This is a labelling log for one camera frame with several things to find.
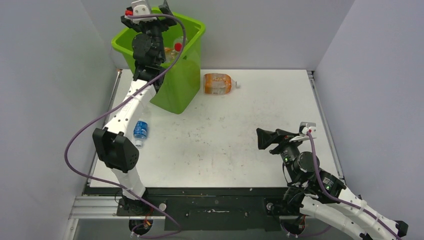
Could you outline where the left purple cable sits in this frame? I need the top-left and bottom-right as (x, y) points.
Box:
(63, 13), (187, 239)

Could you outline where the blue label clear bottle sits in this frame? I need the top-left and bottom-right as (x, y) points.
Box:
(133, 108), (151, 149)

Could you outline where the large orange label bottle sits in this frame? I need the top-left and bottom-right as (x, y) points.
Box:
(203, 73), (241, 95)

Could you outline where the red label Nongfu bottle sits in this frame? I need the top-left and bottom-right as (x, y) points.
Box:
(172, 36), (188, 55)

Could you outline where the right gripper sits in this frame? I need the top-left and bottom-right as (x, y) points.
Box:
(255, 127), (304, 183)

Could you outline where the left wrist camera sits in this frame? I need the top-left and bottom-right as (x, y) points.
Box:
(124, 0), (158, 24)

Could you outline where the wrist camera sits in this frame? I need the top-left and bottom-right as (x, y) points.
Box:
(289, 122), (317, 142)
(124, 0), (158, 24)

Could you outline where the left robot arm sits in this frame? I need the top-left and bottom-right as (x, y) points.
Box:
(92, 0), (177, 216)

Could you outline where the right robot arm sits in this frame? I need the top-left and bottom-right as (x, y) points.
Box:
(256, 122), (409, 240)

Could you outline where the green plastic bin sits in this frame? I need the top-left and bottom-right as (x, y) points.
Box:
(111, 12), (206, 114)

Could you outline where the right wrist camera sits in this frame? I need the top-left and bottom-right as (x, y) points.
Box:
(289, 122), (317, 142)

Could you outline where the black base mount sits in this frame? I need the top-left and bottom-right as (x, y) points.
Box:
(114, 187), (305, 235)

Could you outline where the crushed orange label bottle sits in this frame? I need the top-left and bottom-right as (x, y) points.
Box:
(164, 47), (179, 64)

